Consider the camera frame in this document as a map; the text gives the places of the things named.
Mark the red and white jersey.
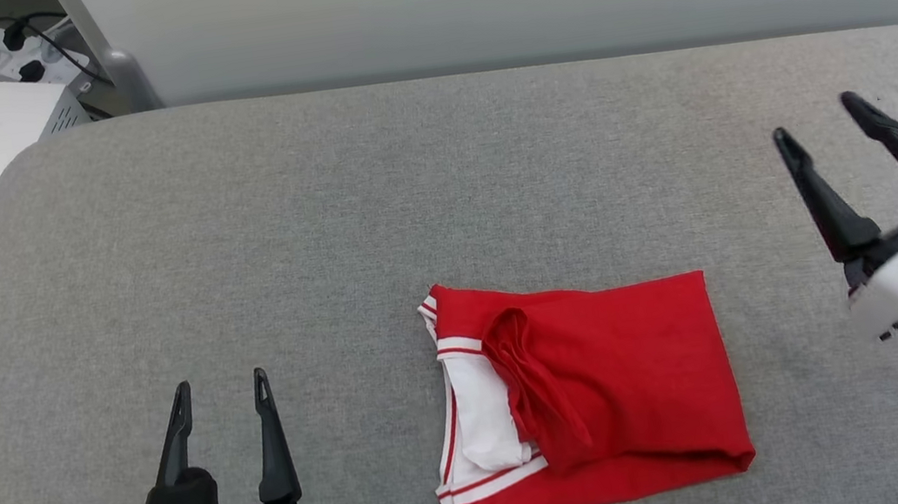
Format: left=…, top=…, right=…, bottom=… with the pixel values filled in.
left=407, top=243, right=765, bottom=504

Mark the grey partition foot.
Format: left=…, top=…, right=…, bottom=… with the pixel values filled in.
left=99, top=43, right=165, bottom=118

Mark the white power strip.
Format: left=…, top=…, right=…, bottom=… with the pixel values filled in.
left=0, top=15, right=95, bottom=98

